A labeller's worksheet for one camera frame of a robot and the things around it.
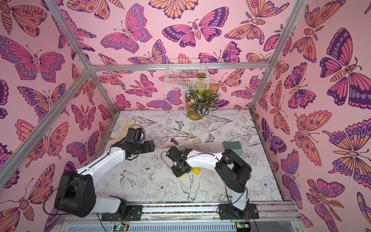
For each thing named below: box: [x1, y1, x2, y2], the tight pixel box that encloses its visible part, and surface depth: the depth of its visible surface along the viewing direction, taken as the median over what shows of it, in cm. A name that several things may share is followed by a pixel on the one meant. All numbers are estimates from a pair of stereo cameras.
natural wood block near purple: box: [165, 141, 175, 147], surface depth 102 cm
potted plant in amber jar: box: [184, 84, 220, 121], surface depth 101 cm
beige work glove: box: [113, 119, 141, 145], surface depth 112 cm
